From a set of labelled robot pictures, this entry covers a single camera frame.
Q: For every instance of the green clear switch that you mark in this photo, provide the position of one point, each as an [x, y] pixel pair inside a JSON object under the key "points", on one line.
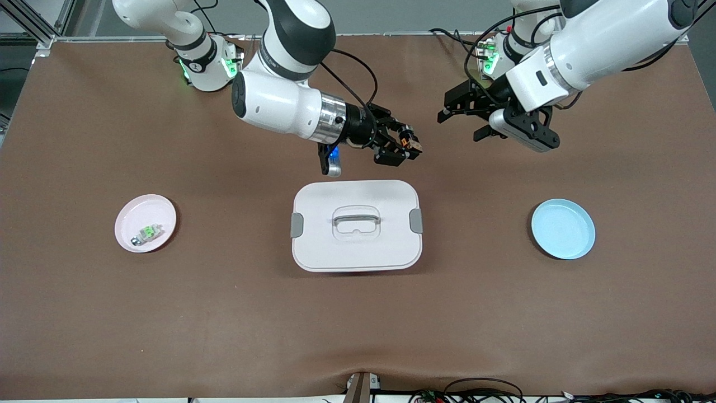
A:
{"points": [[148, 230]]}

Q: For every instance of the brown table mat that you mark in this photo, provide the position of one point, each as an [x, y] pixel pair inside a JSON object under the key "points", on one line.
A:
{"points": [[358, 324]]}

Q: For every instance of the aluminium frame profile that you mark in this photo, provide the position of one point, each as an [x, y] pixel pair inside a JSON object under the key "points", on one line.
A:
{"points": [[45, 45], [679, 39]]}

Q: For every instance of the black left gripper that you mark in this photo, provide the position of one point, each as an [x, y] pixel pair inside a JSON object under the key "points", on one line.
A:
{"points": [[494, 93]]}

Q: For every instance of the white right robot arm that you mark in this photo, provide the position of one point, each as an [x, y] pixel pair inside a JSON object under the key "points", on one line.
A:
{"points": [[279, 106]]}

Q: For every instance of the metal table edge bracket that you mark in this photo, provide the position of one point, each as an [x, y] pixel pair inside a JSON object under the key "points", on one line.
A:
{"points": [[358, 389]]}

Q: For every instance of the light blue round plate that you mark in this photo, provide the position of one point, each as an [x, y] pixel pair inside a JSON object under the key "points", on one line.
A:
{"points": [[564, 229]]}

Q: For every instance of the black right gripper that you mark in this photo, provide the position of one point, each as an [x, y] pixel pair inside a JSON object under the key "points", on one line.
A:
{"points": [[359, 127]]}

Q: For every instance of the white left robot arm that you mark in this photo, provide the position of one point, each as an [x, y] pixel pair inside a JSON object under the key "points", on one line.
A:
{"points": [[604, 39]]}

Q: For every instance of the aluminium table edge rail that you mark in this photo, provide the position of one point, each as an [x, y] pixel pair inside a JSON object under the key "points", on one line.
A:
{"points": [[391, 34]]}

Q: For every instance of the pink round plate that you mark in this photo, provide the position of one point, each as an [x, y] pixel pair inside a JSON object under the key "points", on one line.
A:
{"points": [[145, 210]]}

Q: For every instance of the white lidded storage box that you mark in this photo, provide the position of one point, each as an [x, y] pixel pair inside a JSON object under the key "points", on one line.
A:
{"points": [[358, 252]]}

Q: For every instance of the orange black switch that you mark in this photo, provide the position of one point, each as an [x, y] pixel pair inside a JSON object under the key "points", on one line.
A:
{"points": [[413, 143]]}

